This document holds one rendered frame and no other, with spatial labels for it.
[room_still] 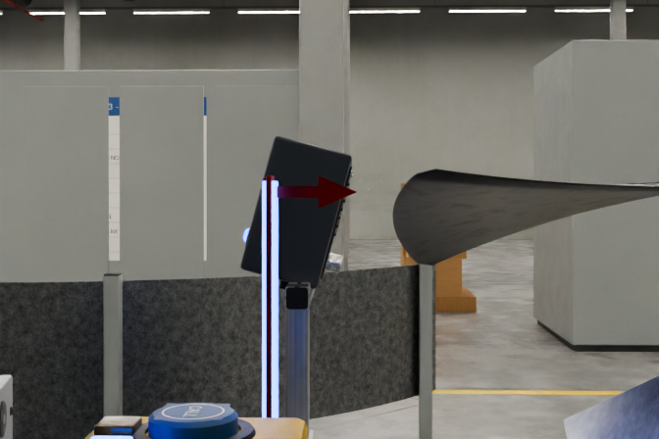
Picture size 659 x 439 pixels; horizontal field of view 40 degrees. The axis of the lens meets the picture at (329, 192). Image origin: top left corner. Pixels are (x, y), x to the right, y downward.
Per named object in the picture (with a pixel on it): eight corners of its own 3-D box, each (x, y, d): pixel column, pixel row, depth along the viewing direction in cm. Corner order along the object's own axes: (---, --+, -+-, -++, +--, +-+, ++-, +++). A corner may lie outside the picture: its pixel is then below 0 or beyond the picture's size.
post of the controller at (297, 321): (308, 437, 117) (308, 285, 117) (285, 437, 117) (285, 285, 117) (309, 431, 120) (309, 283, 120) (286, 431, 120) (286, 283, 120)
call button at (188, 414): (231, 460, 39) (231, 418, 39) (138, 459, 39) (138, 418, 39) (242, 434, 43) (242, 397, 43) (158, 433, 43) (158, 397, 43)
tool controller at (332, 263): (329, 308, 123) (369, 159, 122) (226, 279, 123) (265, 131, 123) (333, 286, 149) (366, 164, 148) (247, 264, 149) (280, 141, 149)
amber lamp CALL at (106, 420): (133, 439, 40) (133, 425, 40) (92, 439, 40) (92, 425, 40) (142, 428, 42) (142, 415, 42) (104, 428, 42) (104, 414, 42)
